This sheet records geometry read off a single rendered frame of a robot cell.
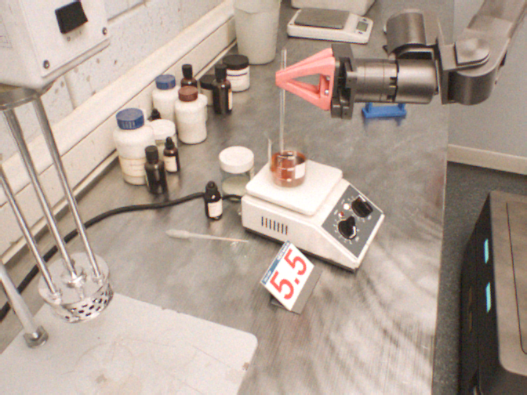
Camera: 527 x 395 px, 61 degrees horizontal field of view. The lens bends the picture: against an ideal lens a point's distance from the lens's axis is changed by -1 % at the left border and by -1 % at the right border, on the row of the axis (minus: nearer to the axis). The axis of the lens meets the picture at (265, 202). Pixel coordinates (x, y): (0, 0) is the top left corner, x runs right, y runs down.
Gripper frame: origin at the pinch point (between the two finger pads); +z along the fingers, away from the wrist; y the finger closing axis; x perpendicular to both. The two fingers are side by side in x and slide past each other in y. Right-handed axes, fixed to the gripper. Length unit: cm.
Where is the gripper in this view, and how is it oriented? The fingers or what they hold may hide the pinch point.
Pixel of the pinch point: (281, 78)
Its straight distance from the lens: 62.4
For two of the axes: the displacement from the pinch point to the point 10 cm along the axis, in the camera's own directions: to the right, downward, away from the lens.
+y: -0.4, 6.4, -7.7
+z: -10.0, -0.3, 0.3
